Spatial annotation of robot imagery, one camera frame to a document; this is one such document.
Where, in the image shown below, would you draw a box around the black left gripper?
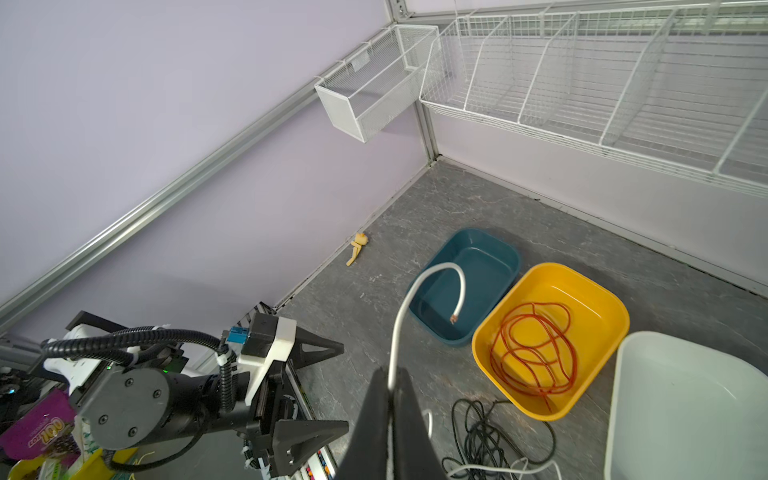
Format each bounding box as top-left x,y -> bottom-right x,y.
242,327 -> 349,477

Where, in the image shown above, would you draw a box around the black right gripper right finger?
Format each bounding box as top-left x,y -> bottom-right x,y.
392,368 -> 447,480

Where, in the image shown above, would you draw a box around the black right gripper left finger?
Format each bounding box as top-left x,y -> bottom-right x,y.
335,368 -> 390,480

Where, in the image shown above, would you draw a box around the black cable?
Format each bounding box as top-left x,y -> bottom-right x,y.
442,398 -> 557,480

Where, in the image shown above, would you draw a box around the red cable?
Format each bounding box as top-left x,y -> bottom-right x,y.
488,301 -> 580,409

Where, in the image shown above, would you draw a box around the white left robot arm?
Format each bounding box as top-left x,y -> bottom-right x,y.
33,315 -> 349,476

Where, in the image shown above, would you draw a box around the yellow toy figure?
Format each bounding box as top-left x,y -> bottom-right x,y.
346,232 -> 369,267

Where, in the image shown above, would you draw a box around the yellow plastic tub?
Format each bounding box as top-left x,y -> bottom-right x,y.
471,263 -> 630,422

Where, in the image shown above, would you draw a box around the teal plastic tub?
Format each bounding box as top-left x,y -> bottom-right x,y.
409,228 -> 522,347

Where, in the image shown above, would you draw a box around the colourful snack packets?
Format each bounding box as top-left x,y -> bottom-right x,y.
1,389 -> 131,479

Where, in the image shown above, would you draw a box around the white plastic tub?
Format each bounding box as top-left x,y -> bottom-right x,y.
603,331 -> 767,479

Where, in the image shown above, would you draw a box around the white mesh box basket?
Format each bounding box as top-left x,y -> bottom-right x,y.
315,25 -> 439,143

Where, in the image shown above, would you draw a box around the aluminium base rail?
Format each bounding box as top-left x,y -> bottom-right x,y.
228,303 -> 348,479

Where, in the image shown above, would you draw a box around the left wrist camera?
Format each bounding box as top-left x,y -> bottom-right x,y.
226,312 -> 297,406

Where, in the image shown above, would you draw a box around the white wire shelf basket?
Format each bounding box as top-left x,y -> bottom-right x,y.
420,1 -> 767,197

